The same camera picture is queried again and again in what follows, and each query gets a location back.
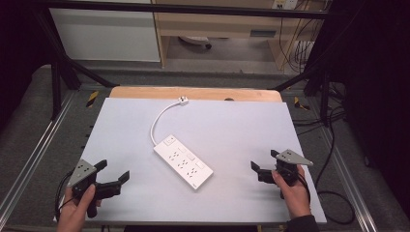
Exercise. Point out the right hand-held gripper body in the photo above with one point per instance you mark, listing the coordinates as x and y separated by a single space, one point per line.
291 157

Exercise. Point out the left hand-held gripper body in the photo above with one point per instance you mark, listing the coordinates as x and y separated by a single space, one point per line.
82 171

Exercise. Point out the person's right hand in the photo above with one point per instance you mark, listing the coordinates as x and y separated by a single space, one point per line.
295 196

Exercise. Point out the person's left hand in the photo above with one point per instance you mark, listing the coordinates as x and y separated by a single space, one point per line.
74 211

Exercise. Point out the white board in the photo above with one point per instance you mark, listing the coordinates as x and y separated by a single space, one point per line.
225 135

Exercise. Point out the white power strip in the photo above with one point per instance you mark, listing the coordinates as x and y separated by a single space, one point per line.
183 161

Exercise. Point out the wooden table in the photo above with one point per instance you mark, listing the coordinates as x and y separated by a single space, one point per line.
199 93

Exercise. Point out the white power plug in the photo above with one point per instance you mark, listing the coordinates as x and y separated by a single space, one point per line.
183 101

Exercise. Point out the white cabinet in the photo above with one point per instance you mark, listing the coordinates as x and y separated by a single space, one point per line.
106 32

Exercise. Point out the wooden desk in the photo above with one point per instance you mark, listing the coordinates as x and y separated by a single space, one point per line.
222 27

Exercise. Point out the aluminium rail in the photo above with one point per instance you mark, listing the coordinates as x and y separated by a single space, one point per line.
349 180
32 154

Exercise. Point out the black metal frame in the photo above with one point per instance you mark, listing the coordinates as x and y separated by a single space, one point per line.
56 87

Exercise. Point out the white wall socket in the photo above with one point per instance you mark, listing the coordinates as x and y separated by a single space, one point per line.
285 4

